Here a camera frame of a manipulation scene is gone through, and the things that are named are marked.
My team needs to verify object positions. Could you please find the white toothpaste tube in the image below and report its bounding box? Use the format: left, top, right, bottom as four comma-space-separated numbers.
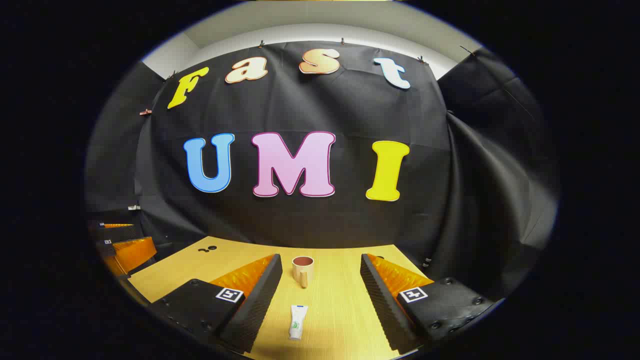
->
288, 304, 309, 342

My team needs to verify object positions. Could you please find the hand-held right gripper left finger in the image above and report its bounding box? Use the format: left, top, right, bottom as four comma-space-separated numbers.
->
150, 253, 283, 355

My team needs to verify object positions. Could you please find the wooden desktop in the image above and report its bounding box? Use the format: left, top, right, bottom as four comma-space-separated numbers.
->
127, 236, 436, 360

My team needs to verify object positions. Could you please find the beige cup with brown inside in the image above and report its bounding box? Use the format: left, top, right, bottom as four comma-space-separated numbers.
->
292, 255, 315, 289

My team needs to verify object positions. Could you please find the black backdrop cloth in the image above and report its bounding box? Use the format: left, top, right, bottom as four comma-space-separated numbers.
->
85, 40, 558, 301

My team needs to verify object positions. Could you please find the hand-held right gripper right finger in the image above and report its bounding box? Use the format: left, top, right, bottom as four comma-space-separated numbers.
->
360, 253, 496, 353

